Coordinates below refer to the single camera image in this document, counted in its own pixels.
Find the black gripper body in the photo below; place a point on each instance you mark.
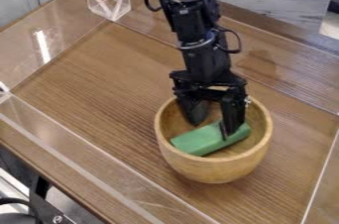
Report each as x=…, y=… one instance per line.
x=207, y=78

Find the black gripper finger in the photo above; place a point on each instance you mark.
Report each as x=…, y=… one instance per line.
x=235, y=128
x=193, y=106

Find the green rectangular block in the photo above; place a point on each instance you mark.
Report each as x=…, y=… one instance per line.
x=203, y=141

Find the brown wooden bowl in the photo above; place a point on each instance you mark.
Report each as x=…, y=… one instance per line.
x=226, y=164

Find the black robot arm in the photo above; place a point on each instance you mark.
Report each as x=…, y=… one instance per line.
x=191, y=17

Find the clear acrylic corner bracket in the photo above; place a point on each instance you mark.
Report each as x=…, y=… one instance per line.
x=109, y=9

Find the clear acrylic tray wall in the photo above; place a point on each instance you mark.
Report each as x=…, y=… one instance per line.
x=109, y=188

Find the black table leg bracket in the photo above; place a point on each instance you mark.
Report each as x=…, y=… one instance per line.
x=48, y=214

